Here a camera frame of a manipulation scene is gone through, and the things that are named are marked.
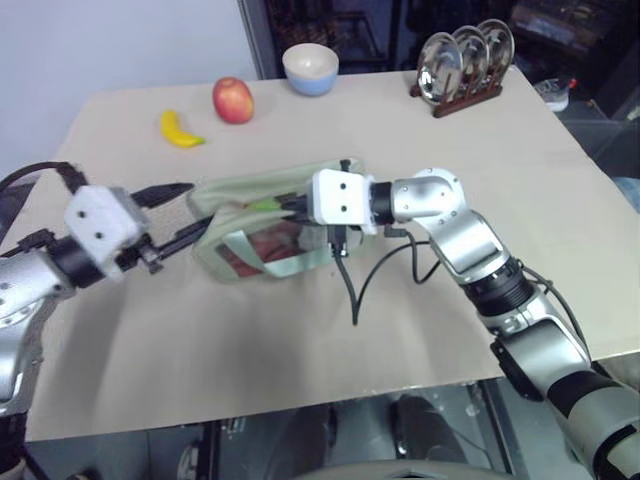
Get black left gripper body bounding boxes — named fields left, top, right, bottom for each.
left=115, top=230, right=166, bottom=275

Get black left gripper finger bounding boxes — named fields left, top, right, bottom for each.
left=132, top=182, right=196, bottom=208
left=151, top=218, right=212, bottom=262

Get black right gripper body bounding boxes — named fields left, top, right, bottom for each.
left=292, top=192, right=316, bottom=224

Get green pouch with clear window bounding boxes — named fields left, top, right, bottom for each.
left=185, top=157, right=369, bottom=286

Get yellow banana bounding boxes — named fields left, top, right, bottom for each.
left=159, top=109, right=208, bottom=150

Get red apple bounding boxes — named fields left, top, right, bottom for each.
left=212, top=76, right=256, bottom=126

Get blue and white bowl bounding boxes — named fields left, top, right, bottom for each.
left=281, top=42, right=341, bottom=98

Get silver metal plate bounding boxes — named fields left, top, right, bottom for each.
left=476, top=18, right=517, bottom=82
left=417, top=32, right=464, bottom=105
left=451, top=25, right=491, bottom=95

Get dark wooden plate rack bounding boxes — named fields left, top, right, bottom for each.
left=409, top=79, right=504, bottom=120

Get white shoe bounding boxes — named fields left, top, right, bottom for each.
left=533, top=77, right=572, bottom=113

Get grey robot torso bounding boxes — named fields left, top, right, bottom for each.
left=294, top=458, right=519, bottom=480

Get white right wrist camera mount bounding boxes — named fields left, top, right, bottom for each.
left=309, top=168, right=379, bottom=236

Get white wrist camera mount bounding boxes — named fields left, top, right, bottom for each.
left=63, top=185, right=151, bottom=280
left=309, top=168, right=379, bottom=236

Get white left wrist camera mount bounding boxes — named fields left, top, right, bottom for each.
left=63, top=185, right=151, bottom=280

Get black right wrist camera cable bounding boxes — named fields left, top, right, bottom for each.
left=326, top=223, right=434, bottom=327

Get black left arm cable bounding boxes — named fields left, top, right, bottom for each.
left=0, top=160, right=90, bottom=201

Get black right forearm cable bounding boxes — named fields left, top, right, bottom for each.
left=519, top=266, right=594, bottom=362

